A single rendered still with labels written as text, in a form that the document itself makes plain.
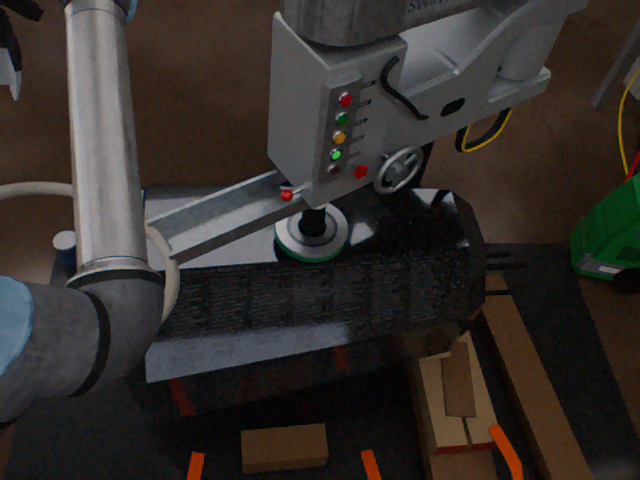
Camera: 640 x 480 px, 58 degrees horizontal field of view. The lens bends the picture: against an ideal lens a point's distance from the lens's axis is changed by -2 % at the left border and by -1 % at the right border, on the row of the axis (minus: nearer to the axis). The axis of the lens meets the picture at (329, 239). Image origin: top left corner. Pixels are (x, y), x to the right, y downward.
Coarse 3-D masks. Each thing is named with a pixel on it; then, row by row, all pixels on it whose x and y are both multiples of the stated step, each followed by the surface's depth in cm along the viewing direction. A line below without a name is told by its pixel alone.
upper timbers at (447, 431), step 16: (464, 336) 230; (416, 368) 224; (432, 368) 220; (480, 368) 223; (416, 384) 225; (432, 384) 216; (480, 384) 219; (432, 400) 213; (480, 400) 215; (432, 416) 209; (448, 416) 209; (480, 416) 211; (432, 432) 207; (448, 432) 206; (464, 432) 207; (480, 432) 207; (432, 448) 207; (448, 448) 205; (464, 448) 212; (480, 448) 210
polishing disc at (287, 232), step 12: (300, 216) 173; (336, 216) 175; (276, 228) 170; (288, 228) 170; (336, 228) 172; (288, 240) 167; (300, 240) 168; (312, 240) 168; (324, 240) 169; (336, 240) 169; (300, 252) 165; (312, 252) 166; (324, 252) 166
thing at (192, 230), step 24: (240, 192) 148; (264, 192) 152; (168, 216) 138; (192, 216) 143; (216, 216) 145; (240, 216) 146; (264, 216) 141; (288, 216) 148; (168, 240) 138; (192, 240) 139; (216, 240) 137
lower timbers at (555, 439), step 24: (504, 288) 261; (480, 312) 255; (504, 312) 253; (504, 336) 246; (528, 336) 247; (504, 360) 239; (528, 360) 240; (504, 384) 239; (528, 384) 233; (528, 408) 227; (552, 408) 228; (528, 432) 225; (552, 432) 222; (432, 456) 210; (456, 456) 211; (480, 456) 212; (552, 456) 216; (576, 456) 217
